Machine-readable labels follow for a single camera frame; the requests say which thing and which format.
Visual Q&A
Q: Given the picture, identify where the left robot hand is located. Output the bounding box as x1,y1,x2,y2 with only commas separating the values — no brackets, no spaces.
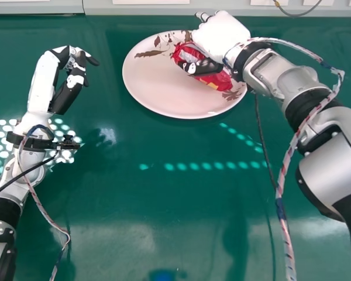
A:
6,45,101,150

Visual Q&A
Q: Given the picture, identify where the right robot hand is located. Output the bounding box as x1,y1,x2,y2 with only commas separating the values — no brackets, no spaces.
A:
181,10,252,82

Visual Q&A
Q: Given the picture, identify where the red biscuit packet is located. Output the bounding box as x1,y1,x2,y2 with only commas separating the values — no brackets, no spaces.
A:
171,40,233,93

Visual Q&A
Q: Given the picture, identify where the plate with brown leaf pattern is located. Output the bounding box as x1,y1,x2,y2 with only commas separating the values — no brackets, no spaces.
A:
122,29,249,120

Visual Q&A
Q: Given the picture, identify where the grey socket rail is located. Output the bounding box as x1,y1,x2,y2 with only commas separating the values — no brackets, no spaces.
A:
0,0,351,17

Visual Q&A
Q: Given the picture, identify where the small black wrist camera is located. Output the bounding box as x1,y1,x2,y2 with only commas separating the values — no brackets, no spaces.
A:
57,133,85,150

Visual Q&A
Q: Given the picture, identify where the grey cable with yellow plug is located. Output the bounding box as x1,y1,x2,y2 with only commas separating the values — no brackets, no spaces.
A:
272,0,323,19

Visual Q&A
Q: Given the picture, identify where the striped wrapped cable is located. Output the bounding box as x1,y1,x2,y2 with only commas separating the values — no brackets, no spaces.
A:
19,133,71,281
250,36,346,281

